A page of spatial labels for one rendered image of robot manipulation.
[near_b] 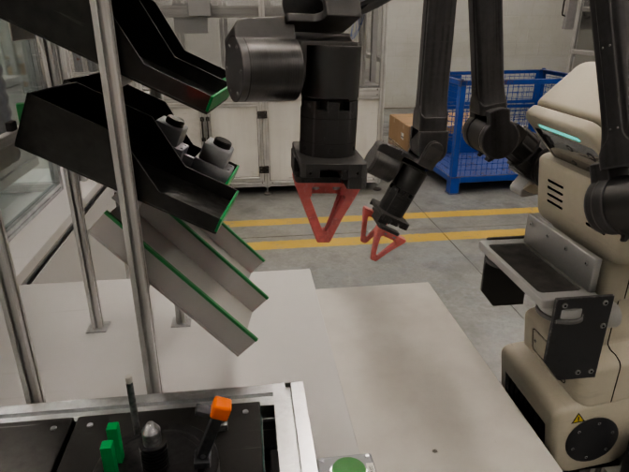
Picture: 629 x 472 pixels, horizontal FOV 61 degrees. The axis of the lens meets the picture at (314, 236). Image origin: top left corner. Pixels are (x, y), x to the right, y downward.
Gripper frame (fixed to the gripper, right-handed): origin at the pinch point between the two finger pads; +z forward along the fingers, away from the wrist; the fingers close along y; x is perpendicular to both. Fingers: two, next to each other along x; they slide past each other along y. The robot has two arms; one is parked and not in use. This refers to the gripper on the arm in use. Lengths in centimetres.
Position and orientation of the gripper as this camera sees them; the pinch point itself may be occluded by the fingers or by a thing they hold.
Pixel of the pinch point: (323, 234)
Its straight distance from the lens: 58.2
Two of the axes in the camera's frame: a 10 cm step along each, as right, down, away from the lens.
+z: -0.4, 9.3, 3.7
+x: 9.9, -0.1, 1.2
